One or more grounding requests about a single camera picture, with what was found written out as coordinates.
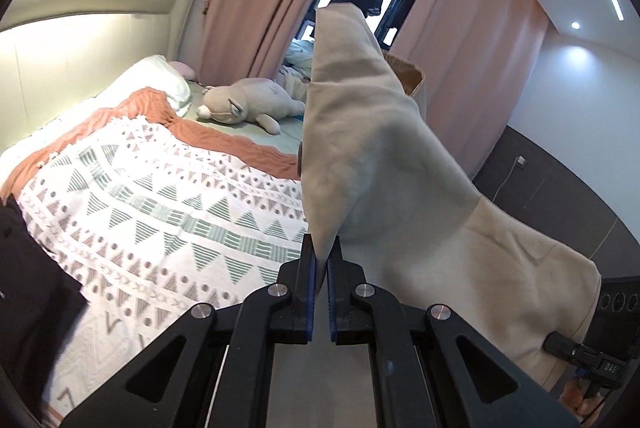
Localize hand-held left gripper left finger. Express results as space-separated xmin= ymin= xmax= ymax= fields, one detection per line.
xmin=60 ymin=233 xmax=318 ymax=428

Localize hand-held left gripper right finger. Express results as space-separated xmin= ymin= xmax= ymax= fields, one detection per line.
xmin=327 ymin=235 xmax=581 ymax=428

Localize beige jacket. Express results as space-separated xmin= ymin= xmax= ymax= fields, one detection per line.
xmin=298 ymin=6 xmax=603 ymax=389

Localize black folded clothes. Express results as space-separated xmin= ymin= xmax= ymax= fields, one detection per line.
xmin=0 ymin=195 xmax=91 ymax=414

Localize person's right hand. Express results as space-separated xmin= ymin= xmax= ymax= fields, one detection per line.
xmin=560 ymin=375 xmax=608 ymax=424

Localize patterned white orange blanket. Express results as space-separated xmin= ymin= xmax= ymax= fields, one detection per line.
xmin=0 ymin=88 xmax=311 ymax=424

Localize beige plush toy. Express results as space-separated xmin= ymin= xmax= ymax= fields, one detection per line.
xmin=196 ymin=78 xmax=307 ymax=136

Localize rumpled light bedding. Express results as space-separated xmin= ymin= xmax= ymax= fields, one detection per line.
xmin=280 ymin=36 xmax=318 ymax=102

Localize orange cartoon pillow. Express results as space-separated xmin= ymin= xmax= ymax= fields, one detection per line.
xmin=382 ymin=50 xmax=426 ymax=99

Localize small pink pillow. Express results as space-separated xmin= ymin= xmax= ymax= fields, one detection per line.
xmin=167 ymin=61 xmax=197 ymax=82

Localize light green pillow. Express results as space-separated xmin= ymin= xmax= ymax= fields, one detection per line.
xmin=95 ymin=55 xmax=193 ymax=119

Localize white charger cable with outlet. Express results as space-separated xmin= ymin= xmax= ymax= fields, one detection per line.
xmin=492 ymin=155 xmax=528 ymax=204

